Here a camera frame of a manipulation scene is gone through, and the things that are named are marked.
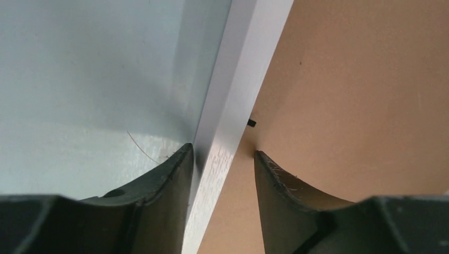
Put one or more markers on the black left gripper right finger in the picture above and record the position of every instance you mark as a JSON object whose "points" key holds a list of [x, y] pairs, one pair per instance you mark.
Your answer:
{"points": [[299, 218]]}

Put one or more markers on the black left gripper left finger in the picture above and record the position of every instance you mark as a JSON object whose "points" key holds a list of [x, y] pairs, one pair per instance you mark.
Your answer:
{"points": [[146, 215]]}

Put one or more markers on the brown backing board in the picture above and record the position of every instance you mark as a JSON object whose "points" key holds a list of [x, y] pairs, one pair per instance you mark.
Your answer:
{"points": [[355, 103]]}

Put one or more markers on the white picture frame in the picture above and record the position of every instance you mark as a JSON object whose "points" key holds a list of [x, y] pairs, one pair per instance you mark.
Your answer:
{"points": [[250, 37]]}

